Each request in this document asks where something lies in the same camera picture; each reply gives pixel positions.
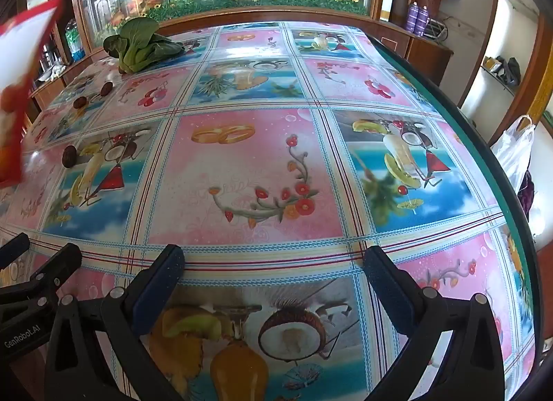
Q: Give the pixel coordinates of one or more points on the wooden sideboard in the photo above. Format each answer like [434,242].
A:
[52,90]

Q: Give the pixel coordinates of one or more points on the low wooden cabinet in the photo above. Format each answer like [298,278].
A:
[425,57]

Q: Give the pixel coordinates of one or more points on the white plastic bag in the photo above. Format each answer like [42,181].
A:
[514,154]

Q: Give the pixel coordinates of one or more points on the green bok choy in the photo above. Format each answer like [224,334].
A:
[138,44]

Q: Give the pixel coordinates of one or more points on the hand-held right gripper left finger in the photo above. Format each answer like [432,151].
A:
[155,293]

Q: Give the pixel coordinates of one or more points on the red cardboard box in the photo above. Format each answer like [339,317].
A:
[19,94]

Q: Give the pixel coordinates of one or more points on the green plastic bottle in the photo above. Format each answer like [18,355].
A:
[73,42]

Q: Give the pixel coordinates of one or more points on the dark red date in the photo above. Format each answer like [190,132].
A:
[69,155]
[106,89]
[80,103]

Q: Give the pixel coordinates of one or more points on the purple cloth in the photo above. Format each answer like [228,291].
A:
[526,193]

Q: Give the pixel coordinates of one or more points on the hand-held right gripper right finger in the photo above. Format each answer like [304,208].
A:
[389,282]

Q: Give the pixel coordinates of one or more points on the printed plastic tablecloth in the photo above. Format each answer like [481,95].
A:
[259,146]

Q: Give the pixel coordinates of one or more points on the purple spray can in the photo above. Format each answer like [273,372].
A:
[411,16]
[422,20]

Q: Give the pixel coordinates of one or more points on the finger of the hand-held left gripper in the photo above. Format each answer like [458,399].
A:
[13,252]
[56,265]

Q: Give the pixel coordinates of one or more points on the black shoes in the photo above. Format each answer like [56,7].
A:
[510,69]

